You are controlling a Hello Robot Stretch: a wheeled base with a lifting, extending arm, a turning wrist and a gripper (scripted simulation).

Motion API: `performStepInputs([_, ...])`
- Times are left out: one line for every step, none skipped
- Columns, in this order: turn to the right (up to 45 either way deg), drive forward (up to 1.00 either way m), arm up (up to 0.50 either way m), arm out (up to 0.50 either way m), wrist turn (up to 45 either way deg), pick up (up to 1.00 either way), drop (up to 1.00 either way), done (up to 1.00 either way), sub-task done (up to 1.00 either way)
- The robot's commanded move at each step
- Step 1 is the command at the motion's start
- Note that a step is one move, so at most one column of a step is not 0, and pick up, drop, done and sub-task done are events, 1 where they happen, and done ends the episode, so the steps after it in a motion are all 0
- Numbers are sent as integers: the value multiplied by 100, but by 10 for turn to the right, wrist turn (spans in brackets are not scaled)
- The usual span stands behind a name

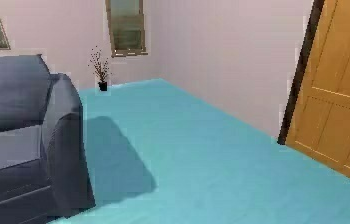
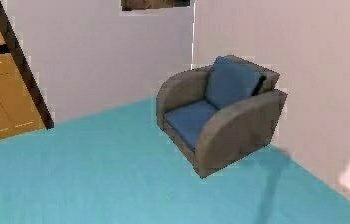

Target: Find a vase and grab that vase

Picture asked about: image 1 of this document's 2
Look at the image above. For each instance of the house plant in black pot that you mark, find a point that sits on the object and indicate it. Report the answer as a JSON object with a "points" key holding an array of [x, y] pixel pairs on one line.
{"points": [[102, 85]]}

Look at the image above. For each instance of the brown framed window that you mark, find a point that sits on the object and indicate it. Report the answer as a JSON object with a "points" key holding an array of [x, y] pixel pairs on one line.
{"points": [[127, 26]]}

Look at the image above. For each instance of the dark blue sofa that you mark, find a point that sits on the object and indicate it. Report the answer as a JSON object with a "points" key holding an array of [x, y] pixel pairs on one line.
{"points": [[23, 140]]}

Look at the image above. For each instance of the orange wooden room door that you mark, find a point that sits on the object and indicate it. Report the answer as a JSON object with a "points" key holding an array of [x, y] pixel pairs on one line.
{"points": [[336, 100]]}

